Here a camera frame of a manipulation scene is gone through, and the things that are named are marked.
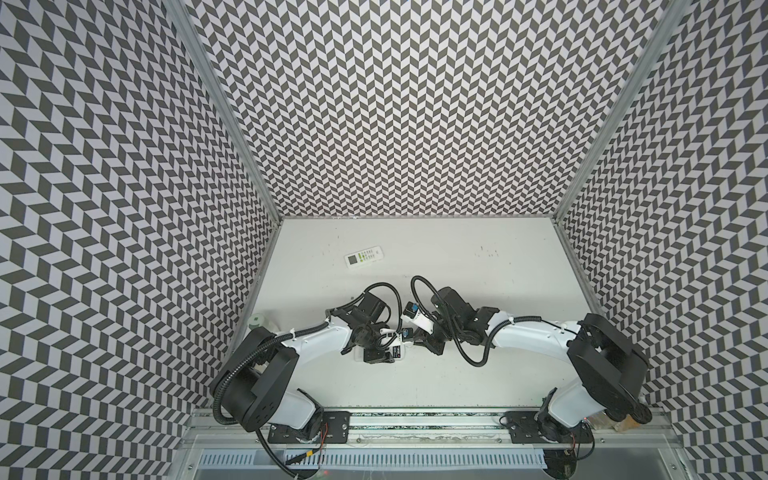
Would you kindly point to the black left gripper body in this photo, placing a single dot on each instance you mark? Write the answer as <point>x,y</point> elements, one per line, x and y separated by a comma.
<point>373,338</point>

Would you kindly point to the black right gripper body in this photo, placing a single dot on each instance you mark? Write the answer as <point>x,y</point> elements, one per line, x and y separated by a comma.
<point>429,341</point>

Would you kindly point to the white remote with green buttons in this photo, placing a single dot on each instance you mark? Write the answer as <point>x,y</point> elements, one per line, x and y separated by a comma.
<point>364,257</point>

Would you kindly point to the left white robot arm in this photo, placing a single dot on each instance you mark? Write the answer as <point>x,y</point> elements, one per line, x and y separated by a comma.
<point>252,387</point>

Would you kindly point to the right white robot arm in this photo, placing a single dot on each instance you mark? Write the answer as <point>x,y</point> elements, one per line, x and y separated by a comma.
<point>610,370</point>

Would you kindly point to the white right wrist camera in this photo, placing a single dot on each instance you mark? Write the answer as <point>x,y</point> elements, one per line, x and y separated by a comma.
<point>413,314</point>

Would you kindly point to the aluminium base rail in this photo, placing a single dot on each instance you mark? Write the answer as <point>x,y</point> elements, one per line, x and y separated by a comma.
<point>436,428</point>

